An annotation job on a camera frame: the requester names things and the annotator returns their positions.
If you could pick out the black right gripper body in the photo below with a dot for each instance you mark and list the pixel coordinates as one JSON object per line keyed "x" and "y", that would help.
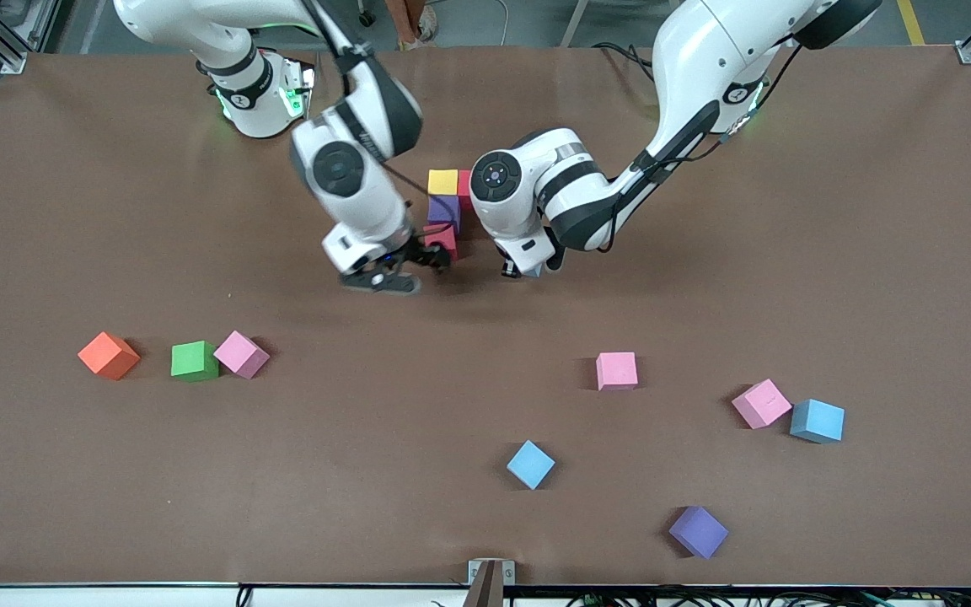
{"x": 420, "y": 251}

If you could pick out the red foam block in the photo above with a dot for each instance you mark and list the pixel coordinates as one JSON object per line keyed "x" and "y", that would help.
{"x": 464, "y": 181}
{"x": 443, "y": 236}

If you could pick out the purple foam block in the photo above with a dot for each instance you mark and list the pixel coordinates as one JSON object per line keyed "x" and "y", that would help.
{"x": 698, "y": 531}
{"x": 443, "y": 211}

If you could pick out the yellow foam block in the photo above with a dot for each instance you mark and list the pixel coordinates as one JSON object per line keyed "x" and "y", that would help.
{"x": 443, "y": 182}

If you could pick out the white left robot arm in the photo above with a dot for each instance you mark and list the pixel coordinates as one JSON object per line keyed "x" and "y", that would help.
{"x": 705, "y": 67}

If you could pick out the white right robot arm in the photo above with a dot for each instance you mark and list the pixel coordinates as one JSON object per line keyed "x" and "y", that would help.
{"x": 376, "y": 211}

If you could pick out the brown table cover sheet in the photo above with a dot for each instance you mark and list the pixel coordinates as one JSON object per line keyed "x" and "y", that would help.
{"x": 452, "y": 379}

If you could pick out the green foam block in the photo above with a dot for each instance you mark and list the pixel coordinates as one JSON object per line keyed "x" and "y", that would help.
{"x": 195, "y": 361}

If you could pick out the white stand leg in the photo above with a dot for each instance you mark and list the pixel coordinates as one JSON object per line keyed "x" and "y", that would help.
{"x": 576, "y": 24}

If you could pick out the person leg with sneaker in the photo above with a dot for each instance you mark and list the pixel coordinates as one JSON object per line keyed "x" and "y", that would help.
{"x": 410, "y": 17}

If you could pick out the pink foam block with slit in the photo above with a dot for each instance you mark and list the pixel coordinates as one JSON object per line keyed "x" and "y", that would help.
{"x": 761, "y": 403}

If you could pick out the orange foam block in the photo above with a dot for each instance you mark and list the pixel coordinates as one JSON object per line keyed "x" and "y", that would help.
{"x": 109, "y": 355}

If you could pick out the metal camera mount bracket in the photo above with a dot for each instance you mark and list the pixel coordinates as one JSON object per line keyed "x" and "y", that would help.
{"x": 509, "y": 571}

